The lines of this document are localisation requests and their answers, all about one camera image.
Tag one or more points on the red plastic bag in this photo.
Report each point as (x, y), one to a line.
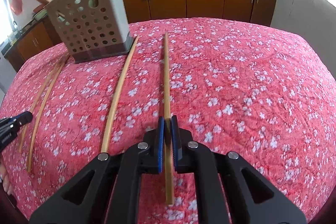
(16, 7)

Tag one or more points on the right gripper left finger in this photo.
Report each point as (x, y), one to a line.
(107, 189)

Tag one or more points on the left hand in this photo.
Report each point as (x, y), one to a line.
(7, 186)

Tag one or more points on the pink floral tablecloth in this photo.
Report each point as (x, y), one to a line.
(259, 91)

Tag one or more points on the green basin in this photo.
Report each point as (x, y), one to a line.
(39, 15)

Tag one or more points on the perforated utensil holder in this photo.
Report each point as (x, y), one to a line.
(91, 29)

